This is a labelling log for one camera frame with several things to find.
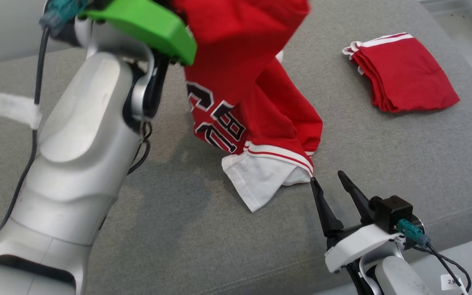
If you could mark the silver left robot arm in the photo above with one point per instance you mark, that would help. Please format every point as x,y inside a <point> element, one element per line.
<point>76,164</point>

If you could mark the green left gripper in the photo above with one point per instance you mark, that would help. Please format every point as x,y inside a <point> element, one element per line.
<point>146,20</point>

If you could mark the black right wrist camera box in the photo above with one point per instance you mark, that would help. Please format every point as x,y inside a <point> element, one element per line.
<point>391,211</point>

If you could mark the red jersey with white sleeves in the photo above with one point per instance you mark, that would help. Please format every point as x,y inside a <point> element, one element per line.
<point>236,61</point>

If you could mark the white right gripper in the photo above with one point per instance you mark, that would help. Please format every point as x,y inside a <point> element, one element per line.
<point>355,243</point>

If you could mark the red shorts with white stripe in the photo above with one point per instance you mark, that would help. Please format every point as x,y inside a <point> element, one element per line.
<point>408,73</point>

